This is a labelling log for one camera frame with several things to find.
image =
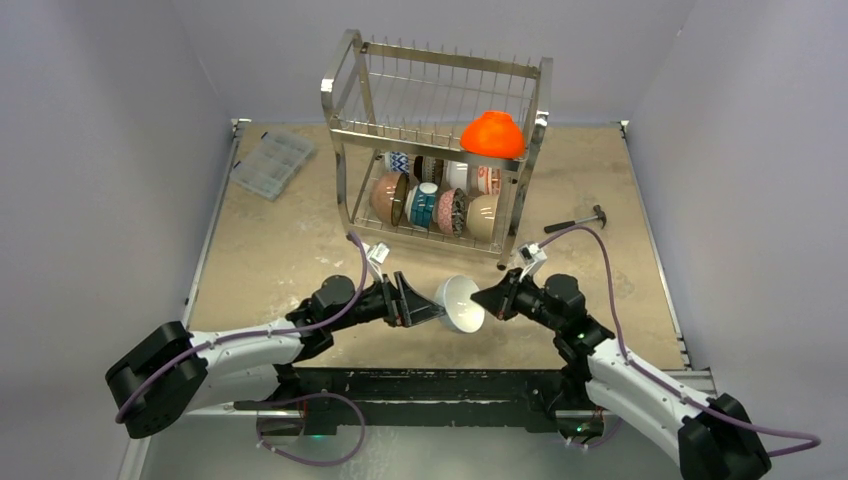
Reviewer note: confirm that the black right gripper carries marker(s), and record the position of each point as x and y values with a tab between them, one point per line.
510	297

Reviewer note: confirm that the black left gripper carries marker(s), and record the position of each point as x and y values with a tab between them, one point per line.
411	308

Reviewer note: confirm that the plain white bowl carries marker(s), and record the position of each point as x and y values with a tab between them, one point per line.
461	314

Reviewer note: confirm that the black white floral bowl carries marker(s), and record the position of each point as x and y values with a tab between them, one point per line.
450	212

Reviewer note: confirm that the tan glossy dark-rimmed bowl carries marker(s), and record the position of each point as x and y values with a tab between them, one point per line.
388	197

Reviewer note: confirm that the orange floral patterned bowl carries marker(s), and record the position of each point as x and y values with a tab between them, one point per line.
488	180

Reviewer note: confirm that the stainless steel dish rack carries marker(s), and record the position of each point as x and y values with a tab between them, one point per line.
379	97

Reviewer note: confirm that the red orange bowl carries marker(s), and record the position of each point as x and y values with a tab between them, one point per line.
494	134

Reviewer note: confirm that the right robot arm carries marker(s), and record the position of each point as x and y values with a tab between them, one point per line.
706	436

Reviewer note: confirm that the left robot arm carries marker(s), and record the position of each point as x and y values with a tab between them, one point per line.
174	371

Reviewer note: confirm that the clear plastic organizer box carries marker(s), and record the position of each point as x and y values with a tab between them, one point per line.
269	168

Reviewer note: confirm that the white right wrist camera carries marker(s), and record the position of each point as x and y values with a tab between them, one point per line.
532	257

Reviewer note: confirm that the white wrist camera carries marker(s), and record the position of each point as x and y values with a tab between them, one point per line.
532	257
376	255

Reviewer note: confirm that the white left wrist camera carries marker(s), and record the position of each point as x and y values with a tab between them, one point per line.
376	255

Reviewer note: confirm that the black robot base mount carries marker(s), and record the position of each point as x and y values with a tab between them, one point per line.
321	399

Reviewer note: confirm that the black handled claw hammer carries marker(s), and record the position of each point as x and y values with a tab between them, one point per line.
598	215

